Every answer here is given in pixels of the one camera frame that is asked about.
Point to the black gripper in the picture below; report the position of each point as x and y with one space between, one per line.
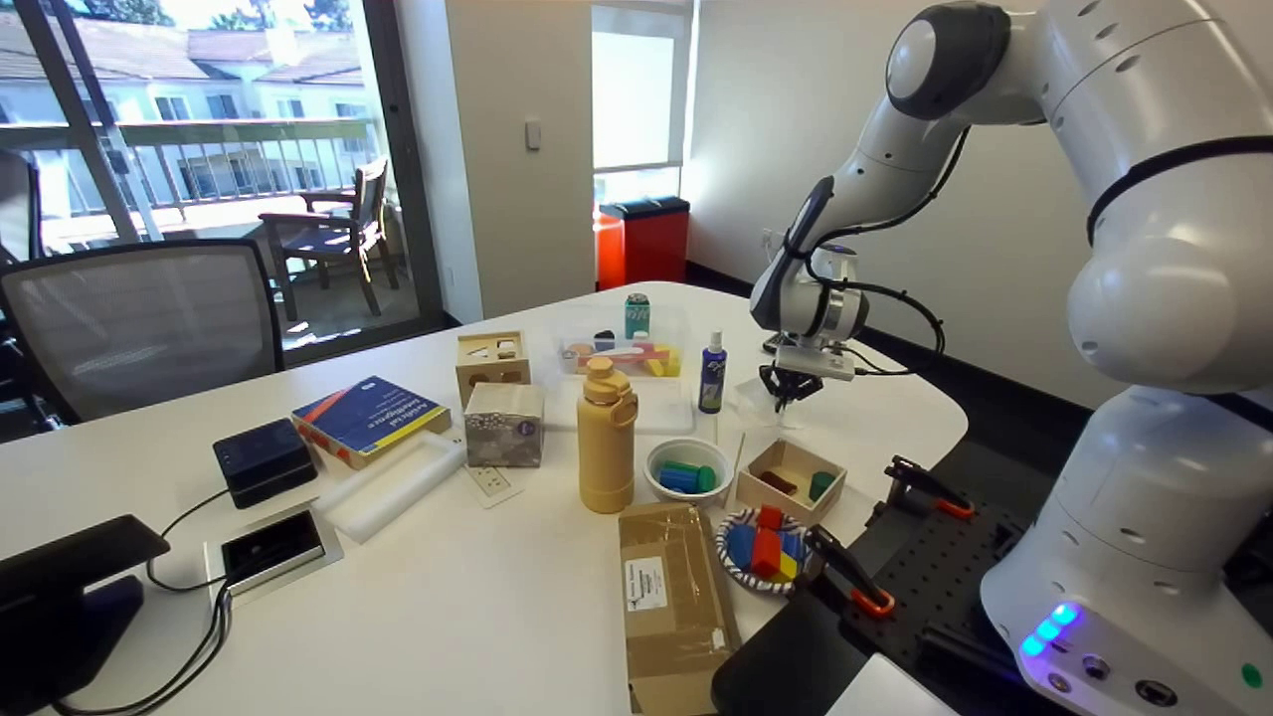
801 362

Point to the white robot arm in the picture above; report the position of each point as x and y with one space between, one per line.
1167 292

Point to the shallow wooden box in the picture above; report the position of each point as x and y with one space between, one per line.
780 463

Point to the small blue labelled bottle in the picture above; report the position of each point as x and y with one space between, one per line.
712 379

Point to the brown toy piece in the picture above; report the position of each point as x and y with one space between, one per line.
778 483

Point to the green block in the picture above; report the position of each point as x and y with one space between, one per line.
706 477

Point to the white bowl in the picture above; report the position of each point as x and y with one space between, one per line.
660 450

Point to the blue block in bowl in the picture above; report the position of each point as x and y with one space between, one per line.
676 476

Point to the small blue block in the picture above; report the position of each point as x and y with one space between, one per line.
796 542

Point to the long red block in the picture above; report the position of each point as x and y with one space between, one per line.
764 542

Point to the black orange clamp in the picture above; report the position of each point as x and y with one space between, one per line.
849 569
930 488

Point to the large blue block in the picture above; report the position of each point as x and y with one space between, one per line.
736 549

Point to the green can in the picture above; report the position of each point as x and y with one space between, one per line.
638 316

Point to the clear container of colourful blocks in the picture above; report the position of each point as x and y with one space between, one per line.
623 357

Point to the yellow block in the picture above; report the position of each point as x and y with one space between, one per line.
788 566

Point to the blue patterned paper plate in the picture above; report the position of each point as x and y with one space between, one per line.
732 564

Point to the tan plastic bottle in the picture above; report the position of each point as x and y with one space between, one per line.
605 444

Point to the red bin with black lid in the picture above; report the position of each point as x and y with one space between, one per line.
656 240

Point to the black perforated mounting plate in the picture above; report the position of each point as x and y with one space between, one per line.
930 569

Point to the taped cardboard box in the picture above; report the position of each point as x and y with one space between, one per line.
676 610

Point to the wooden box with items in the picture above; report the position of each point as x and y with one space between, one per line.
489 359

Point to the small printed card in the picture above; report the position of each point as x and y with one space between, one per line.
496 488

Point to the white paper sheet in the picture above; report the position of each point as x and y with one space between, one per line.
890 691

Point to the white foam block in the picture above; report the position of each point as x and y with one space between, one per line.
391 492

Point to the blue book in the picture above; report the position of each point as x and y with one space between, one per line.
370 414

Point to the wooden outdoor chair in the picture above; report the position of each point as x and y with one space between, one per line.
333 240

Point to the black box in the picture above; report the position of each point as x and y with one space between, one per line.
264 459

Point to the grey mesh office chair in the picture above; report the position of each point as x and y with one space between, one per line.
142 324

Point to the black monitor stand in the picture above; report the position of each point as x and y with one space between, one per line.
52 601

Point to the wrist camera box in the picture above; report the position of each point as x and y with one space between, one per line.
814 345

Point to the wall light switch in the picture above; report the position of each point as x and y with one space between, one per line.
531 134

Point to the black screen in white frame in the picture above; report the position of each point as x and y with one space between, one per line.
271 548

